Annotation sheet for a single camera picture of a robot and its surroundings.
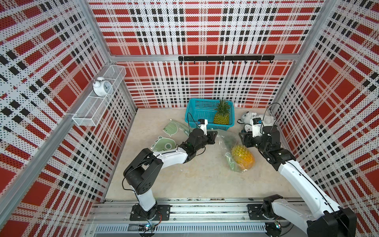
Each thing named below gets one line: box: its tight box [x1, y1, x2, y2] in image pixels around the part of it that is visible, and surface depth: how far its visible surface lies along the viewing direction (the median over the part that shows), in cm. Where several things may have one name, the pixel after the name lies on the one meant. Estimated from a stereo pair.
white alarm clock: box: [92, 75, 114, 98], surface depth 73 cm
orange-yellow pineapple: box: [230, 144, 255, 170], surface depth 85 cm
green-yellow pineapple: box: [213, 98, 231, 125], surface depth 98 cm
